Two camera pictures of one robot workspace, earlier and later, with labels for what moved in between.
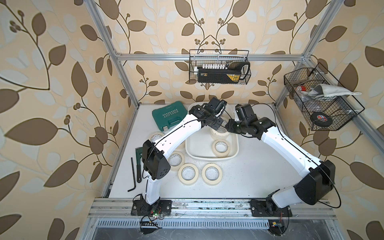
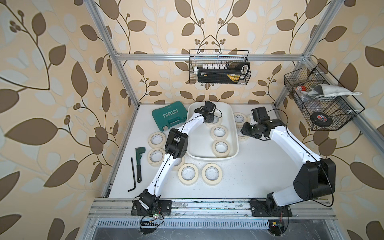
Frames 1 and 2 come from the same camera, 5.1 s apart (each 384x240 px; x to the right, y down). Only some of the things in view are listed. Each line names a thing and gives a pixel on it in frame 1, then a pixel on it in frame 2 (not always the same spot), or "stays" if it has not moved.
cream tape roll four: (176, 159) stays
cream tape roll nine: (218, 134) to (242, 138)
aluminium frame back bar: (130, 57) stays
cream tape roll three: (155, 135) stays
